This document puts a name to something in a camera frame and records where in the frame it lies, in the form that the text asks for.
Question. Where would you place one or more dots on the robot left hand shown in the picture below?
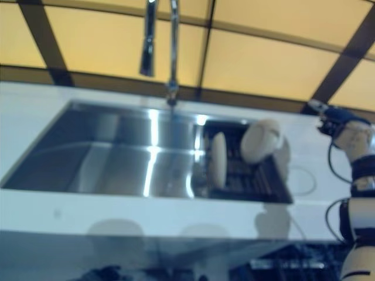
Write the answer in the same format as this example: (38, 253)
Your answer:
(105, 273)

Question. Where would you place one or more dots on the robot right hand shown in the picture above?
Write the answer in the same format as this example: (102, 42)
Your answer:
(351, 137)

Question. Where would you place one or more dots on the cream round plate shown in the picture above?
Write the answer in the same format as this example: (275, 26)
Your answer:
(219, 161)
(259, 140)

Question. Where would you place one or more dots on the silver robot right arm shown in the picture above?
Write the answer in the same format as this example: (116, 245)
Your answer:
(363, 210)

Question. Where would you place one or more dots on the built-in dishwasher with open door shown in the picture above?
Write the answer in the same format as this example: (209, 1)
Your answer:
(278, 263)

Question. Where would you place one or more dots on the black and chrome sink rack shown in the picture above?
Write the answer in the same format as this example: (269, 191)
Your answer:
(249, 181)

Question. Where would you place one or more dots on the stainless steel kitchen sink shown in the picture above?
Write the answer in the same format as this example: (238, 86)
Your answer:
(117, 158)

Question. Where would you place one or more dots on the chrome gooseneck kitchen faucet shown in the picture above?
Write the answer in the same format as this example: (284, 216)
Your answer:
(174, 44)

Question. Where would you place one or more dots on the yellow window with dark frame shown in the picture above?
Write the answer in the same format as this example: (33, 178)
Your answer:
(263, 58)

